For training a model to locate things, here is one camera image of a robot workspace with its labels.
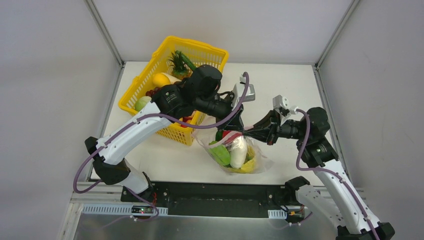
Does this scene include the red apple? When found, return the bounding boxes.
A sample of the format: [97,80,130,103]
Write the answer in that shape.
[222,130,241,140]

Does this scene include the clear zip top bag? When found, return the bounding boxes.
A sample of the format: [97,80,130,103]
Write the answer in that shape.
[192,128,274,174]

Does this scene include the green leaf vegetable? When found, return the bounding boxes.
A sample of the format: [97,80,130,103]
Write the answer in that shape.
[208,144,231,167]

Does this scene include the yellow napa cabbage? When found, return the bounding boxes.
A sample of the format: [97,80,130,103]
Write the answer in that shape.
[230,146,257,174]

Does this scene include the green white bok choy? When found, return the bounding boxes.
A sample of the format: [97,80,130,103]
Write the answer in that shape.
[215,130,224,142]

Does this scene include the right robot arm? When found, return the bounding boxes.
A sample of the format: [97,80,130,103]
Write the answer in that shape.
[243,107,395,240]

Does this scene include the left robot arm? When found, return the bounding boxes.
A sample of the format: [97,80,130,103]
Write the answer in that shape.
[86,64,250,203]

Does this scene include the yellow plastic basket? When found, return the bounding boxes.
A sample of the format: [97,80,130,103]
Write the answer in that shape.
[118,36,229,146]

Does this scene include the small pineapple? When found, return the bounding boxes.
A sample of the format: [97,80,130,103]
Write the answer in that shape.
[168,50,190,80]

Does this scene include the white long radish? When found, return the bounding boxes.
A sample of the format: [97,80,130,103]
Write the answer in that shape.
[162,72,182,84]

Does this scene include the long dark green cucumber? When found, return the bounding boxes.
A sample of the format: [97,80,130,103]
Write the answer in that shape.
[180,53,197,72]

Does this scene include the dark purple grapes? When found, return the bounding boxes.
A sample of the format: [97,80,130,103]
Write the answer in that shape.
[145,87,160,97]

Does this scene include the pale green cabbage head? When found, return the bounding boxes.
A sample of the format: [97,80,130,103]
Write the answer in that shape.
[134,96,152,112]

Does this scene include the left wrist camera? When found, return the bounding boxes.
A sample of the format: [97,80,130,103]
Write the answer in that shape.
[232,75,256,109]

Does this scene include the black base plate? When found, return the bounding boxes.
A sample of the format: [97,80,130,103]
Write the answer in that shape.
[140,181,301,218]

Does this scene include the aluminium frame rail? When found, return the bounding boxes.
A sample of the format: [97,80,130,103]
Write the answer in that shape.
[59,176,353,240]

